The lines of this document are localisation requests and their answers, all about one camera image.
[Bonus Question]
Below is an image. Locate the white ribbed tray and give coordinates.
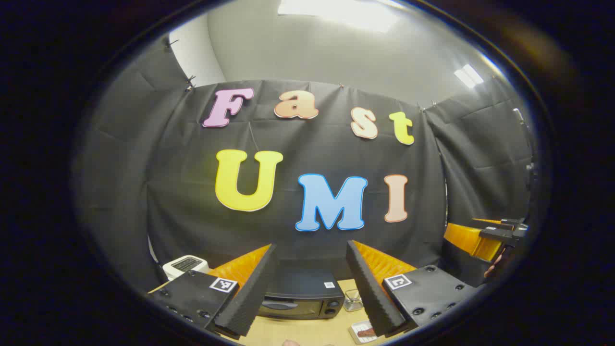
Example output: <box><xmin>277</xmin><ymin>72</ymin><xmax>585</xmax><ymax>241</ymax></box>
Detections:
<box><xmin>348</xmin><ymin>320</ymin><xmax>381</xmax><ymax>345</ymax></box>

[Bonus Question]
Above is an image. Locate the black backdrop cloth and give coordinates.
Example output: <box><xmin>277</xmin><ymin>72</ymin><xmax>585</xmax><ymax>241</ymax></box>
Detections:
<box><xmin>72</xmin><ymin>36</ymin><xmax>536</xmax><ymax>294</ymax></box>

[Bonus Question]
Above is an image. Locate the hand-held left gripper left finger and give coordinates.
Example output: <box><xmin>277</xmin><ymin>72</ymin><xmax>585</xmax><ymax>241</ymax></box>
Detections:
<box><xmin>147</xmin><ymin>243</ymin><xmax>279</xmax><ymax>338</ymax></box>

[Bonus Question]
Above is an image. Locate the large ceiling light panel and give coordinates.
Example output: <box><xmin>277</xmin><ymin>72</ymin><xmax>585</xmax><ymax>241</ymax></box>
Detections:
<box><xmin>278</xmin><ymin>0</ymin><xmax>400</xmax><ymax>33</ymax></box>

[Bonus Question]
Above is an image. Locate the white toaster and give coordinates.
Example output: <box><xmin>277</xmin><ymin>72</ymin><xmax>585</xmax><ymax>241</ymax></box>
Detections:
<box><xmin>162</xmin><ymin>255</ymin><xmax>210</xmax><ymax>281</ymax></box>

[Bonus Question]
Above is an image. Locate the metal wire basket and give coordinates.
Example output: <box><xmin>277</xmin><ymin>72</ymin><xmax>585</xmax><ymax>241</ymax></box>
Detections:
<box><xmin>343</xmin><ymin>288</ymin><xmax>364</xmax><ymax>312</ymax></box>

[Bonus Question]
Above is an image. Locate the small ceiling light panel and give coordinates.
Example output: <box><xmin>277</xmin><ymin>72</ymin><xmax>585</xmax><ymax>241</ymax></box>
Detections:
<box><xmin>454</xmin><ymin>63</ymin><xmax>484</xmax><ymax>89</ymax></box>

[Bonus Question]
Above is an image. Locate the black electric oven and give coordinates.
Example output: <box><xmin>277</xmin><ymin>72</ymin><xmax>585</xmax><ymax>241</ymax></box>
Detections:
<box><xmin>258</xmin><ymin>267</ymin><xmax>345</xmax><ymax>321</ymax></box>

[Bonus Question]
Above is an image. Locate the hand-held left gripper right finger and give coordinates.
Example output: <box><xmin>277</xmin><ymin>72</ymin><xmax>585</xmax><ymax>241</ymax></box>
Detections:
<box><xmin>345</xmin><ymin>240</ymin><xmax>481</xmax><ymax>337</ymax></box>

